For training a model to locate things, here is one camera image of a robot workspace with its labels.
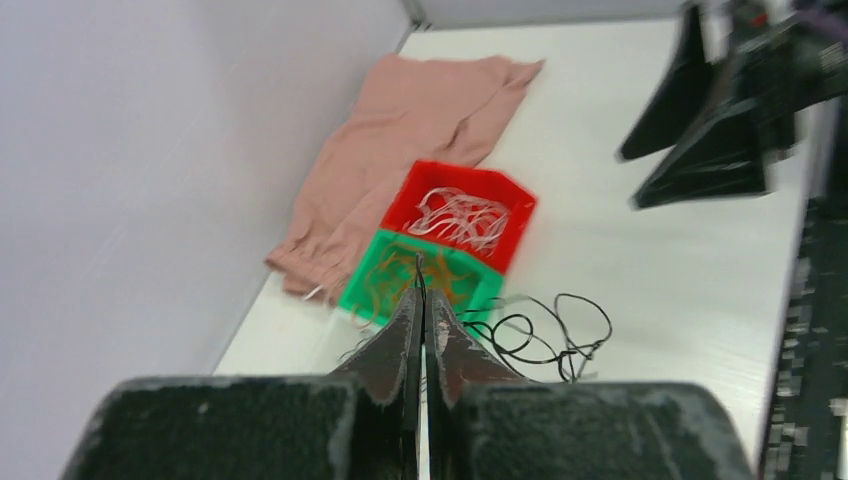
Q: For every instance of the red plastic bin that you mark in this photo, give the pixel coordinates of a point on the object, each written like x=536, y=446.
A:
x=481, y=212

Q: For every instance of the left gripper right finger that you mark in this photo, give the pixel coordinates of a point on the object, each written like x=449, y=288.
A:
x=487, y=422

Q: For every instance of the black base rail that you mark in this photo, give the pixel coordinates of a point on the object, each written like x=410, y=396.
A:
x=805, y=436

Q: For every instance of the green plastic bin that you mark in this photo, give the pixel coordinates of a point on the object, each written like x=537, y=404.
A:
x=387, y=270

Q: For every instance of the pink cloth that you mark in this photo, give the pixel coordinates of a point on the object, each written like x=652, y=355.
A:
x=453, y=111

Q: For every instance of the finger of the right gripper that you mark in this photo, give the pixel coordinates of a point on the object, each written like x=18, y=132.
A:
x=680, y=95
x=719, y=156

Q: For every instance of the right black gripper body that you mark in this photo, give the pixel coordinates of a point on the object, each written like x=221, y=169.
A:
x=773, y=69

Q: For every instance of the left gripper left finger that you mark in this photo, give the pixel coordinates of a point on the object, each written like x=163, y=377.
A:
x=359, y=421

